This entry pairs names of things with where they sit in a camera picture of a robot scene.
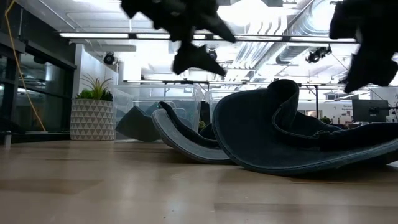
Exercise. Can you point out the clear plastic storage bin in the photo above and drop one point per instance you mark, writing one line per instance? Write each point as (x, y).
(213, 99)
(180, 93)

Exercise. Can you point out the grey metal post foot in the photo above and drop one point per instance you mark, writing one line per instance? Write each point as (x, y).
(7, 140)

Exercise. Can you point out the black computer monitor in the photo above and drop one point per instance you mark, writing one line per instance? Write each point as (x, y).
(370, 110)

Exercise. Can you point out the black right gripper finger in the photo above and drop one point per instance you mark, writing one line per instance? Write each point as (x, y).
(373, 73)
(343, 23)

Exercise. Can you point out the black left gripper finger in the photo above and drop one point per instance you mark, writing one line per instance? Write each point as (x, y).
(217, 29)
(192, 59)

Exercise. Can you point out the long ceiling light strip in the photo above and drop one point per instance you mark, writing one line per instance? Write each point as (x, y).
(93, 35)

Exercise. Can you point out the potted plant in patterned pot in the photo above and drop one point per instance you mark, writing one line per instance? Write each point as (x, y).
(91, 121)

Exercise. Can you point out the black aluminium table frame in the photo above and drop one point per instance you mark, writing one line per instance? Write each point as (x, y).
(40, 137)

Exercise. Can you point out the small green background plant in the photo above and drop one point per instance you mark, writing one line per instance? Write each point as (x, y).
(325, 120)

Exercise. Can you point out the black ceiling spotlight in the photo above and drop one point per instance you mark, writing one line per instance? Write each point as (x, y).
(212, 54)
(317, 55)
(109, 58)

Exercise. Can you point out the dark navy baseball cap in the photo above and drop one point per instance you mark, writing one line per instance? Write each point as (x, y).
(136, 127)
(255, 137)
(192, 135)

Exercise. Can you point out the grey baseball cap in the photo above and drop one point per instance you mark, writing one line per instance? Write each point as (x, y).
(186, 149)

